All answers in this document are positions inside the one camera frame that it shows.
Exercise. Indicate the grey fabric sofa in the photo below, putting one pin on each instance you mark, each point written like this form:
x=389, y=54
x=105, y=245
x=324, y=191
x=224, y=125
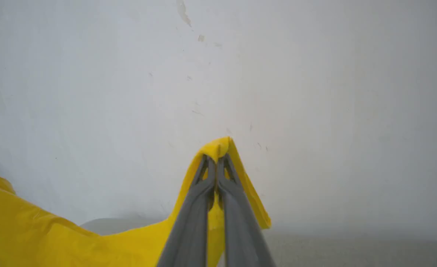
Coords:
x=351, y=248

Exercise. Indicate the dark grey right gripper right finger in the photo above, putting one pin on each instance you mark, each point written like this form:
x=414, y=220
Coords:
x=240, y=226

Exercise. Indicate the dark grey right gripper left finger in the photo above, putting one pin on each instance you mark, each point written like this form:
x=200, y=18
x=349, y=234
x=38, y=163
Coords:
x=192, y=226

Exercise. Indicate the yellow cartoon face t-shirt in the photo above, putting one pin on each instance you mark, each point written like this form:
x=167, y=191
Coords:
x=55, y=241

